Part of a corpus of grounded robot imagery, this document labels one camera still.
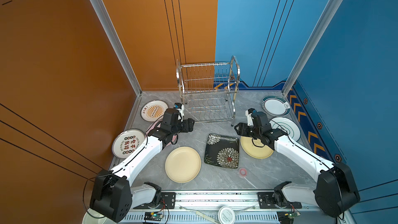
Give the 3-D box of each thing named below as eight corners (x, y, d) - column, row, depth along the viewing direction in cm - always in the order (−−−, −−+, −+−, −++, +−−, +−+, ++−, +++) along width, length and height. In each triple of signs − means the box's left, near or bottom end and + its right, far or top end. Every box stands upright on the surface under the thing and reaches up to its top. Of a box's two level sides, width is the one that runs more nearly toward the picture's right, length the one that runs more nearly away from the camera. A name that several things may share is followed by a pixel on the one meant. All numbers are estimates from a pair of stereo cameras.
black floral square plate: (202, 163, 87) (202, 162, 85) (207, 134, 98) (207, 132, 97) (238, 169, 85) (239, 167, 83) (238, 138, 97) (239, 136, 95)
